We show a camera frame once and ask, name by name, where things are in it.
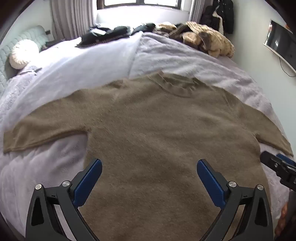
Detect hanging black coats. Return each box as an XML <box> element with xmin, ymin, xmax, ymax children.
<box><xmin>201</xmin><ymin>0</ymin><xmax>234</xmax><ymax>36</ymax></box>

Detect black television cable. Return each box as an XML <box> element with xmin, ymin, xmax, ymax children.
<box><xmin>279</xmin><ymin>57</ymin><xmax>296</xmax><ymax>77</ymax></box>

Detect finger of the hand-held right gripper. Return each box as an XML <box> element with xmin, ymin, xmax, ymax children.
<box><xmin>277</xmin><ymin>153</ymin><xmax>296</xmax><ymax>171</ymax></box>
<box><xmin>260</xmin><ymin>151</ymin><xmax>286</xmax><ymax>175</ymax></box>

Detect pile of black clothes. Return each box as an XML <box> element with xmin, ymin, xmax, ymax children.
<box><xmin>76</xmin><ymin>23</ymin><xmax>159</xmax><ymax>46</ymax></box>

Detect olive brown knit sweater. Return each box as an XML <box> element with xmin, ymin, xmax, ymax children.
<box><xmin>3</xmin><ymin>71</ymin><xmax>294</xmax><ymax>241</ymax></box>

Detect window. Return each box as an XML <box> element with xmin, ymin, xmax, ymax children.
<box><xmin>97</xmin><ymin>0</ymin><xmax>192</xmax><ymax>10</ymax></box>

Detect grey curtain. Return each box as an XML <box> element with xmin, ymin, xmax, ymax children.
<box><xmin>188</xmin><ymin>0</ymin><xmax>207</xmax><ymax>23</ymax></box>
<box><xmin>50</xmin><ymin>0</ymin><xmax>96</xmax><ymax>40</ymax></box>

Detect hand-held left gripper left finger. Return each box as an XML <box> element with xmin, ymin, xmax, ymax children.
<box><xmin>25</xmin><ymin>158</ymin><xmax>103</xmax><ymax>241</ymax></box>

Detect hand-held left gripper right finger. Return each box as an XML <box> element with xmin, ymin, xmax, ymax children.
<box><xmin>196</xmin><ymin>159</ymin><xmax>274</xmax><ymax>241</ymax></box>

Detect pale green tufted headboard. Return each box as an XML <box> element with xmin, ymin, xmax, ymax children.
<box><xmin>0</xmin><ymin>25</ymin><xmax>50</xmax><ymax>94</ymax></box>

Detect beige puffer jacket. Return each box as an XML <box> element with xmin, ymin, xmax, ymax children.
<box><xmin>157</xmin><ymin>21</ymin><xmax>235</xmax><ymax>58</ymax></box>

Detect lavender fleece blanket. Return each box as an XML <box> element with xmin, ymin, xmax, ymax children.
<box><xmin>0</xmin><ymin>31</ymin><xmax>296</xmax><ymax>241</ymax></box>

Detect round white pillow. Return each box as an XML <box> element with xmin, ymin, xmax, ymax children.
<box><xmin>9</xmin><ymin>39</ymin><xmax>40</xmax><ymax>69</ymax></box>

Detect person's right hand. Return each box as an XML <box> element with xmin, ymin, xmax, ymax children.
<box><xmin>274</xmin><ymin>201</ymin><xmax>289</xmax><ymax>240</ymax></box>

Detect wall-mounted television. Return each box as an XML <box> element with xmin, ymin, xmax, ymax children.
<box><xmin>263</xmin><ymin>20</ymin><xmax>296</xmax><ymax>77</ymax></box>

